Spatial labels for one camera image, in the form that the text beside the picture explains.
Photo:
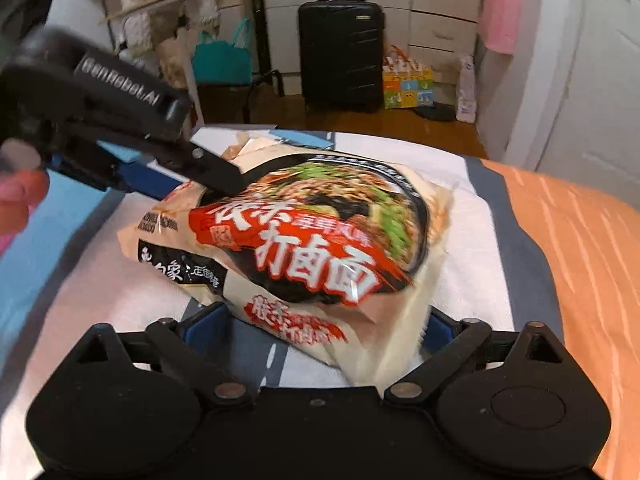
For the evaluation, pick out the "white door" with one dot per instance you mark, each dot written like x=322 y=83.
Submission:
x=594 y=140

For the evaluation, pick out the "person left hand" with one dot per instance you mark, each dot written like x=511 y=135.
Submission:
x=21 y=193

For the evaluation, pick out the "pink hanging cloth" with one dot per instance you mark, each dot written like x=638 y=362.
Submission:
x=498 y=25

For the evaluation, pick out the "teal bag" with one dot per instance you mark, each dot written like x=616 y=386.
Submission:
x=217 y=61

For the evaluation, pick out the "colourful cardboard box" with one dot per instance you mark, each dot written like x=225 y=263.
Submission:
x=407 y=83

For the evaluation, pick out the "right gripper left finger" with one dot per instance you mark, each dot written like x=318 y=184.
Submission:
x=189 y=352

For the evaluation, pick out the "black suitcase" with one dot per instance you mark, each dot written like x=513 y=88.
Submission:
x=341 y=47

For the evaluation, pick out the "striped colourful bed sheet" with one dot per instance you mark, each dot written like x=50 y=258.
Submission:
x=521 y=247

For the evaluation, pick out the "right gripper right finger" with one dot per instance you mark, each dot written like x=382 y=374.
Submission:
x=450 y=345

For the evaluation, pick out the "instant noodle packet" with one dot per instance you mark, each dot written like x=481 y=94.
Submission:
x=333 y=253

